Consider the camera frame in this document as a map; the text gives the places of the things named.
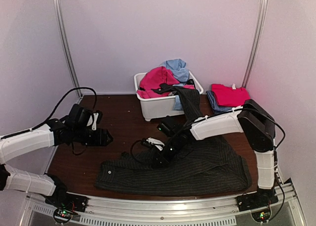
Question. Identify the black striped shirt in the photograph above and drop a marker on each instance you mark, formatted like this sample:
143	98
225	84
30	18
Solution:
201	167

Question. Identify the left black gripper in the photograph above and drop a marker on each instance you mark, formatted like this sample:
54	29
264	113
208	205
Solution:
100	138

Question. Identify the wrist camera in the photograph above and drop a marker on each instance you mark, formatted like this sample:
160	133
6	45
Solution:
95	119
152	142

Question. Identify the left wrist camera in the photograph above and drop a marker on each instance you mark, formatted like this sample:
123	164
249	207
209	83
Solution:
95	119

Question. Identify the right aluminium frame post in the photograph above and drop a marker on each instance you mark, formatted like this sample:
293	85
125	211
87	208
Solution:
263	7

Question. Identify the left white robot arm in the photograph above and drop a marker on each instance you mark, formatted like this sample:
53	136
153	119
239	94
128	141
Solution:
79	126

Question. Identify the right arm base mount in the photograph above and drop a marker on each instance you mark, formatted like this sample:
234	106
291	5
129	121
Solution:
251	201

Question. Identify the pink garment in bin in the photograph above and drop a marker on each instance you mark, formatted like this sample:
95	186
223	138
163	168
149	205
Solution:
149	86

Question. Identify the left circuit board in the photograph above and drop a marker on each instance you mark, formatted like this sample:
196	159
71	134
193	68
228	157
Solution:
62	216

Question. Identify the front aluminium rail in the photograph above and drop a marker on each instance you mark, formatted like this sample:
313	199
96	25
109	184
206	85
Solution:
218	211

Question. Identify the right circuit board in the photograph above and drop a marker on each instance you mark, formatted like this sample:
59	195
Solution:
261	216

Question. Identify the aluminium frame post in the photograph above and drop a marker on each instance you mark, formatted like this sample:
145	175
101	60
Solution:
65	43
263	7

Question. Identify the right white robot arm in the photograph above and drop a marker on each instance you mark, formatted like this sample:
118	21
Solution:
250	119

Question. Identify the folded blue checkered shirt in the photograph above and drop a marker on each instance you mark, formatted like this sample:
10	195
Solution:
217	104

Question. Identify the red t-shirt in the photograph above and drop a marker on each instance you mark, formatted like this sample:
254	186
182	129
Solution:
239	95

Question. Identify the light blue shirt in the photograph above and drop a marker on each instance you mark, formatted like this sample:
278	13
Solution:
178	67

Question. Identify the circuit board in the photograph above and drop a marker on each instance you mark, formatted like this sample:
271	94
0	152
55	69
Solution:
261	216
62	216

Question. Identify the left aluminium frame post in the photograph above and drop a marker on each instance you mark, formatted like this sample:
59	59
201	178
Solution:
65	43

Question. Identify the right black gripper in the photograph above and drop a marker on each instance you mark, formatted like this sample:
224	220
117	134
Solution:
164	159

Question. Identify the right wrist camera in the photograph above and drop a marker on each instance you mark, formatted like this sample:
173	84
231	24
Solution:
152	142

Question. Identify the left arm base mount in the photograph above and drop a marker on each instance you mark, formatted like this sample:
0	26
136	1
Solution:
73	202

